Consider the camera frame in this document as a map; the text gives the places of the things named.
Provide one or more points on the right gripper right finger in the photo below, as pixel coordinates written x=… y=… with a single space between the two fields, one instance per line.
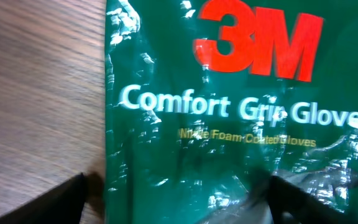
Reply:
x=303 y=205

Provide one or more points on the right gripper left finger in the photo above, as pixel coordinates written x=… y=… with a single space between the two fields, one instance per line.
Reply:
x=60 y=205

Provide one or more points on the green 3M gloves packet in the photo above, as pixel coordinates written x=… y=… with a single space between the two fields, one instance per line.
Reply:
x=225 y=111

